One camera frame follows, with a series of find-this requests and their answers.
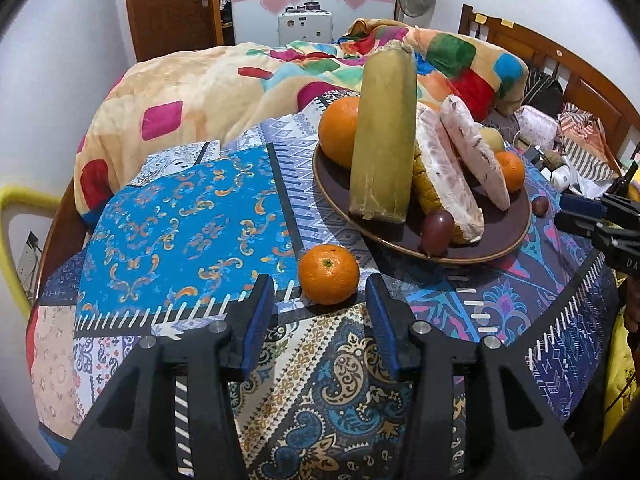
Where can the purple passion fruit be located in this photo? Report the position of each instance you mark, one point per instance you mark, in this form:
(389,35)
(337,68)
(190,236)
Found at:
(540,206)

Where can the blue patterned bedsheet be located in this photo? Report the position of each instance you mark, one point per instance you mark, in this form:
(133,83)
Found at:
(190,220)

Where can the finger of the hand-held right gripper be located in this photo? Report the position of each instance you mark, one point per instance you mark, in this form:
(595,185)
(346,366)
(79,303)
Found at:
(580,204)
(575,225)

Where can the brown wooden door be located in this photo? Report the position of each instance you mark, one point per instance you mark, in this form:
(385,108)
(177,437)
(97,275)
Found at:
(170,5)

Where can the green sugarcane piece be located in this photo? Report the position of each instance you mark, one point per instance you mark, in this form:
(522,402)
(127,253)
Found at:
(382,135)

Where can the dark red grape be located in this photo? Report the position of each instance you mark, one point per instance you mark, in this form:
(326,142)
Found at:
(437,232)

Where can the pale yellow round fruit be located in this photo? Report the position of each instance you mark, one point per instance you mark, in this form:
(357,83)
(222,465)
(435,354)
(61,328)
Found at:
(492,139)

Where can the yellow cloth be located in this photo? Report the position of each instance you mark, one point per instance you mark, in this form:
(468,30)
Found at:
(620,385)

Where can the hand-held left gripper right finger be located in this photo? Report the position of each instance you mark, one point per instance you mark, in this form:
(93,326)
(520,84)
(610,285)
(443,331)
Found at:
(382,325)

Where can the wooden headboard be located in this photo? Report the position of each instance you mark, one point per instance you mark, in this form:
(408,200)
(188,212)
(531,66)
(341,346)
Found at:
(550,45)

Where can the colourful patchwork blanket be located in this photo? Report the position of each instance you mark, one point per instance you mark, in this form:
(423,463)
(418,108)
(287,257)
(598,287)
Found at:
(210,90)

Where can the black backpack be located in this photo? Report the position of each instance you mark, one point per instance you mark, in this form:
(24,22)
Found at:
(542,91)

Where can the small tangerine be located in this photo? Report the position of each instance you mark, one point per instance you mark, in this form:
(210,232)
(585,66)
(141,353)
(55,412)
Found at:
(327,274)
(511,171)

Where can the purple plate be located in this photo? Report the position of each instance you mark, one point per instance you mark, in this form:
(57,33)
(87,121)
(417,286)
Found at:
(340,195)

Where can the plain orange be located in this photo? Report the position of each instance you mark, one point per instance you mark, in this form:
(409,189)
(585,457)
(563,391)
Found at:
(340,132)

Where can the white bottle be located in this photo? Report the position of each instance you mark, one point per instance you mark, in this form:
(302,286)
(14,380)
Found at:
(560,178)

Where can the large peeled pomelo segment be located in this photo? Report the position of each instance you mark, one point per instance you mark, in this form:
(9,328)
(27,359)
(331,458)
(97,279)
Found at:
(445,175)

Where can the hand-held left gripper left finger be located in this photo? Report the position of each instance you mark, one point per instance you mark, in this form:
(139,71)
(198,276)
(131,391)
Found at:
(260,320)

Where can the pink striped cloth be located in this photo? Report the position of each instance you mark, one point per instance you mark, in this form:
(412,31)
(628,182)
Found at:
(585,135)

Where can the small peeled pomelo segment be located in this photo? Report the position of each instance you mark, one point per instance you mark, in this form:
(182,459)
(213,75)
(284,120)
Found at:
(475,152)

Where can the pink floral pillow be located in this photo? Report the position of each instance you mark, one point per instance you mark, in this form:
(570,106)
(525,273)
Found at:
(537,124)

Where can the white metal case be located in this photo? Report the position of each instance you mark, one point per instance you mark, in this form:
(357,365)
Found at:
(305,25)

